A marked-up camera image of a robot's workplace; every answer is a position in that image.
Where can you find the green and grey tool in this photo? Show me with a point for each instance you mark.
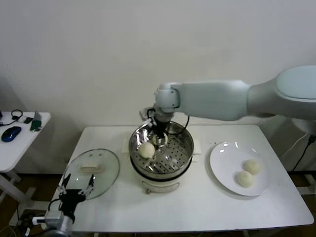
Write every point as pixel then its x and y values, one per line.
pixel 35 123

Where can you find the white steamed baozi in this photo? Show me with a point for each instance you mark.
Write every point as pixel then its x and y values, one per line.
pixel 146 150
pixel 244 179
pixel 252 166
pixel 154 140

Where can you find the small white gadget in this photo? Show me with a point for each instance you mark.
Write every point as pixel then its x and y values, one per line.
pixel 21 120

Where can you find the blue computer mouse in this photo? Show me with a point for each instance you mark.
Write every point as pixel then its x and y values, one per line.
pixel 10 134

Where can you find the white round plate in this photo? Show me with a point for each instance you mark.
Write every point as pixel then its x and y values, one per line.
pixel 222 180

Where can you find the white stand foot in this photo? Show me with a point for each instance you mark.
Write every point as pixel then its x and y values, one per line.
pixel 309 177

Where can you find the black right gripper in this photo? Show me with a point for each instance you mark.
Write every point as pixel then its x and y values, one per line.
pixel 161 127

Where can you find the stainless steel steamer basket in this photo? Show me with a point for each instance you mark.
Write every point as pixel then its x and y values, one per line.
pixel 184 153

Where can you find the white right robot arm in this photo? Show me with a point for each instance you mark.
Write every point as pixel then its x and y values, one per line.
pixel 209 98

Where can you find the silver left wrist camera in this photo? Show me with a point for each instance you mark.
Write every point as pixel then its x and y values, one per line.
pixel 53 217

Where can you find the white side table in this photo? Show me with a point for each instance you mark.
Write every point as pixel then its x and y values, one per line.
pixel 14 153

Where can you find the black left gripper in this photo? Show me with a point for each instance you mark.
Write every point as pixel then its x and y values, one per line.
pixel 70 197

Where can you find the small black gadget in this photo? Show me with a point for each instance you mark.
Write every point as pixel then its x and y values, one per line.
pixel 28 120

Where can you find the white electric pot base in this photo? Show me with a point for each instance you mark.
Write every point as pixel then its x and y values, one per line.
pixel 160 185

